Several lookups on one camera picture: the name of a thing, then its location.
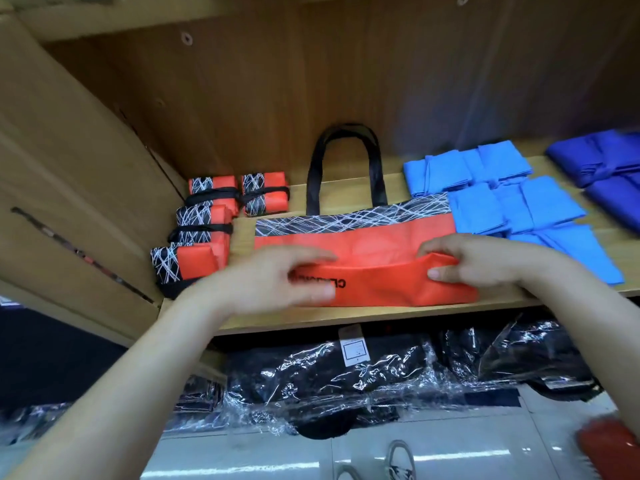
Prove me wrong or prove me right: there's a red shopping basket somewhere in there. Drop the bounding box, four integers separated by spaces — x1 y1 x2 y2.
576 415 640 480

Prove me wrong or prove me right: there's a red bag with black lettering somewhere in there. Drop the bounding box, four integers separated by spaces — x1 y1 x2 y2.
252 123 482 309
167 199 237 247
240 171 292 219
149 239 232 300

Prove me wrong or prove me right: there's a person's right hand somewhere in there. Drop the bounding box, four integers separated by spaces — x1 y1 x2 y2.
418 235 561 301

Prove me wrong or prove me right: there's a black plastic-wrapped bag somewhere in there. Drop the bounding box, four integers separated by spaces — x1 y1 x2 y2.
440 313 606 398
0 373 229 448

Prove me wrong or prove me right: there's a black wrapped bag with tag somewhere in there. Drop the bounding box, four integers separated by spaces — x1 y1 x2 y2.
220 329 453 438

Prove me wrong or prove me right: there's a wooden shelf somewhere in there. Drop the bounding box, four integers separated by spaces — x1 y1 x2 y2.
0 0 640 381

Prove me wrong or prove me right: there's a person's left hand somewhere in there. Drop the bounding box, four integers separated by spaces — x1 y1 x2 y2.
188 245 339 321

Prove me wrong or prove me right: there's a person's right shoe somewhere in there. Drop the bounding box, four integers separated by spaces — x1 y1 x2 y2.
384 439 418 480

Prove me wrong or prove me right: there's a person's right forearm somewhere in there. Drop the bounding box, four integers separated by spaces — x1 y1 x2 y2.
528 253 640 436

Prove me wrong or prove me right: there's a person's left forearm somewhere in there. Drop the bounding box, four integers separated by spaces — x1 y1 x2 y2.
5 293 226 480

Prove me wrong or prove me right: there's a white paper tag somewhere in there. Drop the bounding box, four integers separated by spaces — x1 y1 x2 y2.
337 325 372 369

